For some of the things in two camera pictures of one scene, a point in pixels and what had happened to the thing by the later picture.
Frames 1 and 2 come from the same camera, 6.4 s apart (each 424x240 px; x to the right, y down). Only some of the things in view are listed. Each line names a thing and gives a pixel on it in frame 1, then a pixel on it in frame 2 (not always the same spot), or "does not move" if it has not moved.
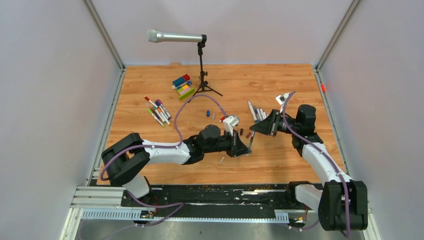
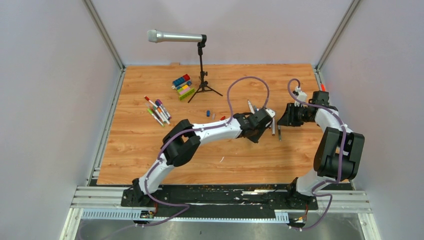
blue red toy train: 185,80 does not move
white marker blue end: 254,115 does not move
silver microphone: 156,36 does not move
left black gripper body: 233,146 -> 259,132
